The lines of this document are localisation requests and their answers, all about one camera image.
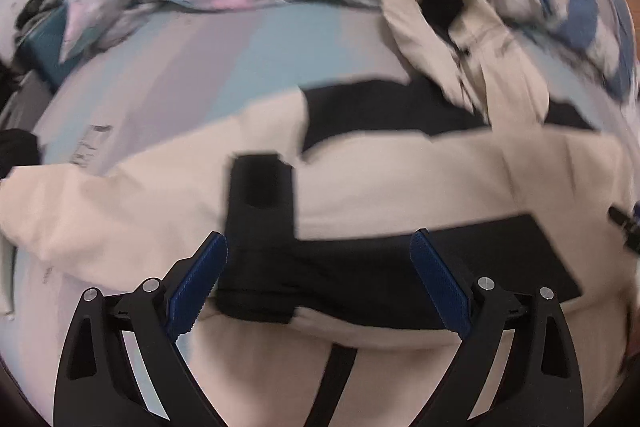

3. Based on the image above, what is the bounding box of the black object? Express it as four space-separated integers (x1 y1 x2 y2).
15 0 58 32

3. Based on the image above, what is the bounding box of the beige and black jacket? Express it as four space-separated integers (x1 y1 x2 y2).
0 0 638 427

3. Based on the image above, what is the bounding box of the dark cloth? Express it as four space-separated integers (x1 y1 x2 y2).
0 129 43 180

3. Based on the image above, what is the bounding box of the grey bedside furniture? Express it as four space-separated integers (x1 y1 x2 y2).
0 67 53 130

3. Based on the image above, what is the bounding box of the pastel striped bed sheet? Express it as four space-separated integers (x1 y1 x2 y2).
0 2 626 427

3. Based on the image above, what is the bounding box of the teal box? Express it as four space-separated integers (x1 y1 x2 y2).
20 4 68 90

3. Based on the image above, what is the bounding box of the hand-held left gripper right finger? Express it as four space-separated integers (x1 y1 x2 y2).
410 229 586 427

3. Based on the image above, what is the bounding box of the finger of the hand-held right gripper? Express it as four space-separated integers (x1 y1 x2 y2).
607 202 640 253

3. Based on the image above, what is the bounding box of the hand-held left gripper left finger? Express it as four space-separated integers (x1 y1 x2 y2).
54 231 228 427

